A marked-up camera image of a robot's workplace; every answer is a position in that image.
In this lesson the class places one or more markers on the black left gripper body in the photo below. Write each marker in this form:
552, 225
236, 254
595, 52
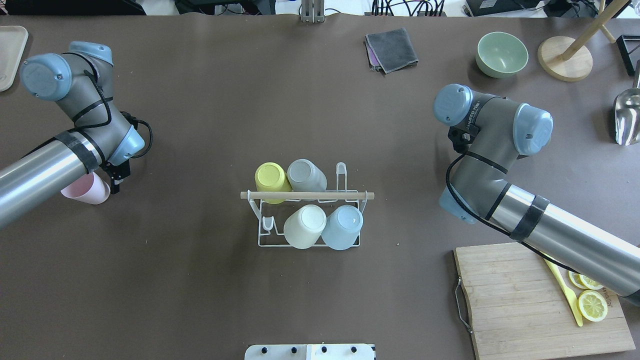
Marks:
119, 173

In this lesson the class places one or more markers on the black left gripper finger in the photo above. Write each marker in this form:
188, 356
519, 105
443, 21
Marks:
115, 185

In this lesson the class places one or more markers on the pink plastic cup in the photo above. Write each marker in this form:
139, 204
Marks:
89, 189

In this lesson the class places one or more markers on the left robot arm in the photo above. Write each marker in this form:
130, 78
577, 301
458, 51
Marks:
81, 82

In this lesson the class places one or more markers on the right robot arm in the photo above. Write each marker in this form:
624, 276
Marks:
490, 133

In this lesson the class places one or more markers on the yellow plastic cup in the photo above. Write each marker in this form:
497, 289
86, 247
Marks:
270, 177

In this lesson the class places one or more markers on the grey plastic cup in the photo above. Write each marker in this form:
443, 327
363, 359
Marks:
304, 176

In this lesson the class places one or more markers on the cream plastic cup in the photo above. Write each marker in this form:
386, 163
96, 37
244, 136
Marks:
304, 227

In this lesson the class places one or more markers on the light blue plastic cup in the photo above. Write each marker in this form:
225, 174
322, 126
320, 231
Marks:
343, 227

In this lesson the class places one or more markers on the cream plastic tray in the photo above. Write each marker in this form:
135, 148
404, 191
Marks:
13, 39

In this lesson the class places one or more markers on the grey folded cloth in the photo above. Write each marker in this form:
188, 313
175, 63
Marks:
390, 51

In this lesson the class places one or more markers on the green bowl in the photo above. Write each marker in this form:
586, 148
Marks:
500, 55

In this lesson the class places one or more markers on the wooden cutting board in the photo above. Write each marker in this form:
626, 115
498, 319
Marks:
517, 311

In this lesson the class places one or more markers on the yellow plastic knife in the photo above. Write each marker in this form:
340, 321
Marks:
569, 294

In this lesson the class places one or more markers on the wooden mug tree stand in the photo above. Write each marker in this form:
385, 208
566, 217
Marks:
568, 59

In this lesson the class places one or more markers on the lemon slice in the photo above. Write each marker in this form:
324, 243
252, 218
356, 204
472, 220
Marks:
583, 282
592, 305

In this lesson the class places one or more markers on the metal scoop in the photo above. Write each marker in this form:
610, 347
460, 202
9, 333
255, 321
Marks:
627, 113

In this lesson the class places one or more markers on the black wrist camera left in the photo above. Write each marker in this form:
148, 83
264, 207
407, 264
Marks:
134, 122

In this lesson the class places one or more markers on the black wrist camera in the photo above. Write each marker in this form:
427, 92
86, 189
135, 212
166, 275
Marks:
134, 122
460, 140

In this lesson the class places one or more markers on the white wire cup holder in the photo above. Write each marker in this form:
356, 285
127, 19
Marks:
270, 233

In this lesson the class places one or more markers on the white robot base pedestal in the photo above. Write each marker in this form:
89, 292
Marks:
317, 351

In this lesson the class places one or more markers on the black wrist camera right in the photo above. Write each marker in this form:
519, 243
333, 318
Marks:
460, 140

